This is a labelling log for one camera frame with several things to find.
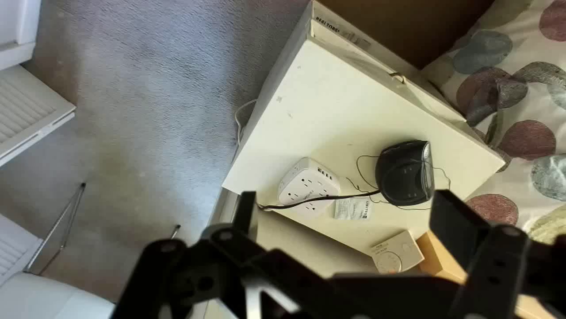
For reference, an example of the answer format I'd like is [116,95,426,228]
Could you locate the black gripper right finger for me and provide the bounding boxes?
[428,187,566,319]

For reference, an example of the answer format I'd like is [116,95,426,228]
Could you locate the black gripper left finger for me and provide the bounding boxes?
[111,189,274,319]

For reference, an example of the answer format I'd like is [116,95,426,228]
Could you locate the white power strip device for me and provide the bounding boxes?
[274,156,343,216]

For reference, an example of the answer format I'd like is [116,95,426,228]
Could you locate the black alarm clock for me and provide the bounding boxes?
[373,138,437,207]

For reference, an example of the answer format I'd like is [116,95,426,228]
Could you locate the white smooth rounded object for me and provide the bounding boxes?
[0,271,116,319]

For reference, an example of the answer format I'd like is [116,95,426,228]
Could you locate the small off-white box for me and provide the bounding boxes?
[369,228,426,274]

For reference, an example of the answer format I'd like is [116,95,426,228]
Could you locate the white nightstand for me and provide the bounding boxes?
[219,0,509,280]

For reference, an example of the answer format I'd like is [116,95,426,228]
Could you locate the floral bedspread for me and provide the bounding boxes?
[421,0,566,244]

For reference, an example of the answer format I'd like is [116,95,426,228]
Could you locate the white louvered closet door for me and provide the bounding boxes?
[0,211,44,288]
[0,62,78,168]

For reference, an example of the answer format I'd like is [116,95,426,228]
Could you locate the black clock power cord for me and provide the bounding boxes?
[256,187,384,212]

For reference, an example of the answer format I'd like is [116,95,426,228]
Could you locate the thin white cable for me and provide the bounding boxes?
[231,95,260,147]

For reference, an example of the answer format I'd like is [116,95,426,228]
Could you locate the white cord label tag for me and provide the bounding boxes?
[331,196,371,221]

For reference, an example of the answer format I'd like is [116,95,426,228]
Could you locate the brown wooden bed rail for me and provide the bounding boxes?
[316,0,497,69]

